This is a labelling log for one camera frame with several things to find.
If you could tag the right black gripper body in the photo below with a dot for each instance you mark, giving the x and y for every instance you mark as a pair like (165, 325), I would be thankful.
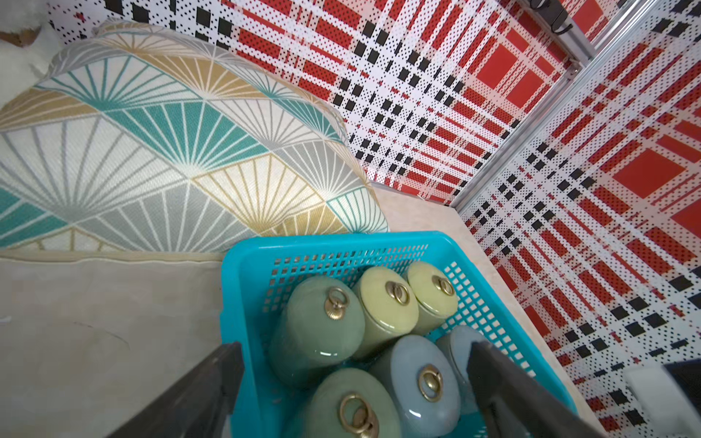
(670, 395)

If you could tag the teal plastic basket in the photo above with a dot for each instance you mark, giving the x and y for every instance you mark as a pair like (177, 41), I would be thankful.
(260, 274)

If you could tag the olive green tea canister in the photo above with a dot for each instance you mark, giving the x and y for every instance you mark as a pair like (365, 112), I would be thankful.
(348, 403)

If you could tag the blue-grey tea canister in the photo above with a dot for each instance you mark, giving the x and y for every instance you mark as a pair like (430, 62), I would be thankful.
(422, 385)

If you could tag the yellow-green tea canister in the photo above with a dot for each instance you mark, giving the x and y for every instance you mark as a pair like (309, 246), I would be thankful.
(389, 307)

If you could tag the fan-patterned cushion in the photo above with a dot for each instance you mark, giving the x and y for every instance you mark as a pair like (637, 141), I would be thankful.
(142, 139)

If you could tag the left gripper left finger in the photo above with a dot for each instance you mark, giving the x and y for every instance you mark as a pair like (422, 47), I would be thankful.
(198, 404)

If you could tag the dark green tea canister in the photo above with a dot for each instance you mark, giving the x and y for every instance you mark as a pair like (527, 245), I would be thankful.
(321, 326)

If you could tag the white plush toy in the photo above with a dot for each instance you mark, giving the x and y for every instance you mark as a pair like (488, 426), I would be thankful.
(28, 44)

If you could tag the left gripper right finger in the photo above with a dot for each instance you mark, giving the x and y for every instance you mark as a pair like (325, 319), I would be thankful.
(512, 404)

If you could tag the light blue tea canister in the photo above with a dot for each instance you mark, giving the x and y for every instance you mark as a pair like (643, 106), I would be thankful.
(456, 346)

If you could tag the pale yellow tea canister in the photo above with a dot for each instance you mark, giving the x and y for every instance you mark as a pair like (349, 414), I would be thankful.
(435, 295)

